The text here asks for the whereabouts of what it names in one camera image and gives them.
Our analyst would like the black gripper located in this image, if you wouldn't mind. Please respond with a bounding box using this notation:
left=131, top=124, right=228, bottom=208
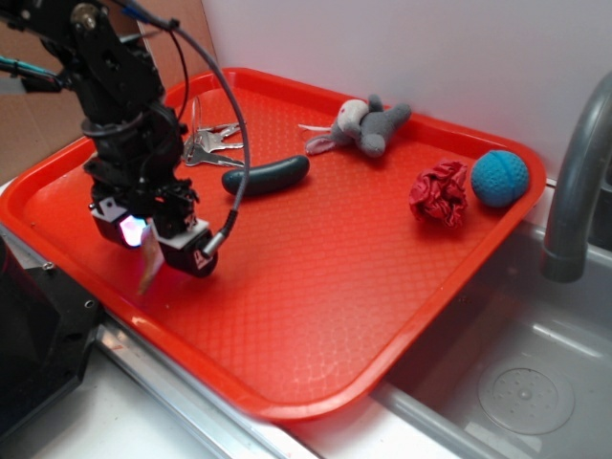
left=82, top=102, right=218, bottom=277

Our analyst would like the orange conch shell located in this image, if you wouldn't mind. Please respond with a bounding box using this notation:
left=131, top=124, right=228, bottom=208
left=138, top=226, right=164, bottom=295

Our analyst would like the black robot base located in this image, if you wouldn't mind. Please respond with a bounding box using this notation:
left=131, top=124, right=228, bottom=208
left=1, top=242, right=102, bottom=440

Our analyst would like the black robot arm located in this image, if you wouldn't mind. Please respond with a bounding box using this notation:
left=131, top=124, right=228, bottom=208
left=1, top=1, right=217, bottom=277

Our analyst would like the silver key bunch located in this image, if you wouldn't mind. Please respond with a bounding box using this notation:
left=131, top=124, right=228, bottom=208
left=182, top=97, right=244, bottom=167

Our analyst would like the dark green toy pickle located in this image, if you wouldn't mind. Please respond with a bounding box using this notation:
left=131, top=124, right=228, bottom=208
left=244, top=155, right=310, bottom=197

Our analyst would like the red plastic tray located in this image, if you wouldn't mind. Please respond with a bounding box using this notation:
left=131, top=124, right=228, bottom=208
left=0, top=67, right=548, bottom=424

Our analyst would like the grey plush mouse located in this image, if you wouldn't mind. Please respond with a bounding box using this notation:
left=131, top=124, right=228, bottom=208
left=299, top=95, right=412, bottom=159

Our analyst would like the crumpled red cloth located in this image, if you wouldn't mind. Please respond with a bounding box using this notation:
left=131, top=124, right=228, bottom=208
left=408, top=160, right=468, bottom=229

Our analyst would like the blue rubber ball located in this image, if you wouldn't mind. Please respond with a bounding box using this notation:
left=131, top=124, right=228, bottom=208
left=470, top=150, right=530, bottom=208

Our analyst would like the grey sink basin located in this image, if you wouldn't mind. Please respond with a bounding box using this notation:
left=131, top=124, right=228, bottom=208
left=374, top=224, right=611, bottom=458

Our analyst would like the sink drain cover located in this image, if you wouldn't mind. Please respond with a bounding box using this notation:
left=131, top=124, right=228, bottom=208
left=477, top=357, right=575, bottom=435

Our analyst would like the grey faucet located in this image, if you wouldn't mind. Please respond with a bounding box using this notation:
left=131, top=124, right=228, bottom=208
left=540, top=75, right=611, bottom=283

